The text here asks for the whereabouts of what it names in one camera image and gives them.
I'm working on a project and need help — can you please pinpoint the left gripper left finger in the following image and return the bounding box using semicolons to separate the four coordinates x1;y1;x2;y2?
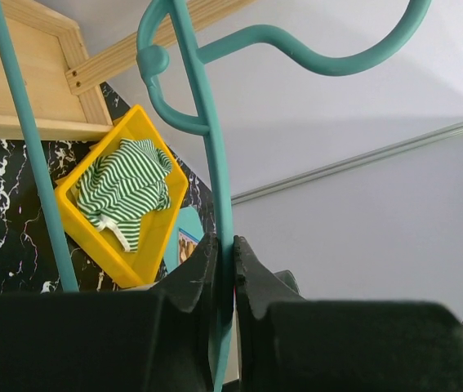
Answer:
0;234;219;391

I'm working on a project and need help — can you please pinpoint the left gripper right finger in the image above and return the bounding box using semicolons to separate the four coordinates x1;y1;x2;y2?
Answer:
234;237;463;391

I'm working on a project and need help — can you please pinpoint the green white striped tank top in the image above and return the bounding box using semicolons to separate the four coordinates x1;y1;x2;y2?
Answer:
77;138;173;252

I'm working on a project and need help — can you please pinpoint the teal plastic hanger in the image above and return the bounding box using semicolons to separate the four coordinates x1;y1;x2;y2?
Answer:
0;1;430;391

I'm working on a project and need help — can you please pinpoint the teal cutting board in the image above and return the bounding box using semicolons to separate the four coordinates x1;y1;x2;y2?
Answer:
163;207;204;273

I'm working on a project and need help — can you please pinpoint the yellow plastic tray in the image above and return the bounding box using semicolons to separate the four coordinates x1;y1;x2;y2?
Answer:
56;105;189;287

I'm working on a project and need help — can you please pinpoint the wooden clothes rack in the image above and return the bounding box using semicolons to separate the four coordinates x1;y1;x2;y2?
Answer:
0;0;256;142

